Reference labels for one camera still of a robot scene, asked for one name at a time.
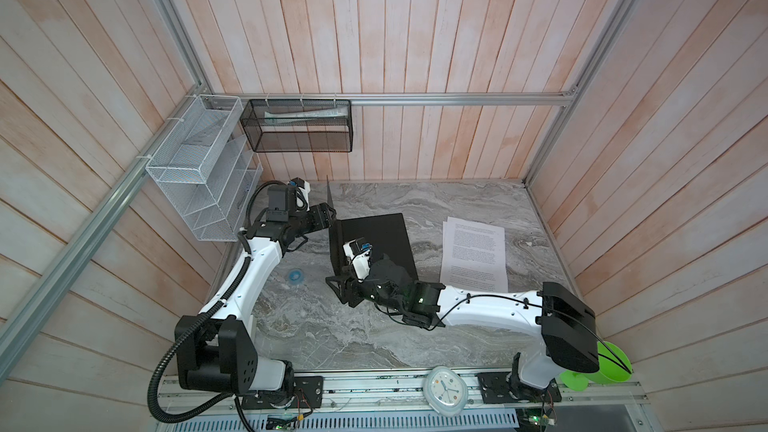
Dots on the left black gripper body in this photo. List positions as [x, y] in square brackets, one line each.
[309, 221]

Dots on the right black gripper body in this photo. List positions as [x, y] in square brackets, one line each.
[370, 291]

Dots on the blue black file folder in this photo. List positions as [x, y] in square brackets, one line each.
[387, 234]

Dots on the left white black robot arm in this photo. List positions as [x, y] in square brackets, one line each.
[216, 351]

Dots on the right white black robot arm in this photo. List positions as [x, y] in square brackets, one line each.
[562, 325]

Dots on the small blue tape roll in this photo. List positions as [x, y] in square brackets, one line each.
[295, 277]

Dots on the white printed paper stack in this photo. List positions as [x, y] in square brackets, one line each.
[474, 256]

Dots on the white round clock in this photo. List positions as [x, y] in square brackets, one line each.
[445, 391]

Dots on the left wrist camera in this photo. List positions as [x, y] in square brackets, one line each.
[303, 189]

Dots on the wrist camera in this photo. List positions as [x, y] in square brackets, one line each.
[303, 189]
[358, 253]

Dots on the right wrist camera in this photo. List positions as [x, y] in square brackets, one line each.
[358, 253]

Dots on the black mesh wall basket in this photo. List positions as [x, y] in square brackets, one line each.
[298, 125]

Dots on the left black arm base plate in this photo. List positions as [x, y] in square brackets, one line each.
[307, 395]

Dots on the white wire mesh shelf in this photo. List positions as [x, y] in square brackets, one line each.
[206, 170]

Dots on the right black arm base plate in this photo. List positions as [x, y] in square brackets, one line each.
[505, 387]

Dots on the aluminium front rail frame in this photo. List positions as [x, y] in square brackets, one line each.
[393, 400]

